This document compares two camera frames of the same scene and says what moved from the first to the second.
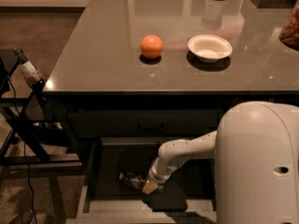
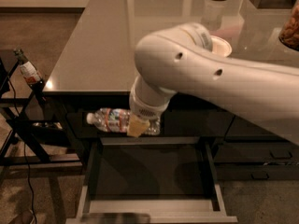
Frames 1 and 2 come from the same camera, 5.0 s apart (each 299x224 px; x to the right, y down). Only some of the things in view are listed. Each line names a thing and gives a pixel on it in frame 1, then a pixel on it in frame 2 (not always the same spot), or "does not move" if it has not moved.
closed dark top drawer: [142, 123] does not move
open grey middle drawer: [187, 195] does not move
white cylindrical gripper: [156, 175] to [144, 109]
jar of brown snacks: [290, 34] does not move
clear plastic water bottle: [138, 180] to [117, 120]
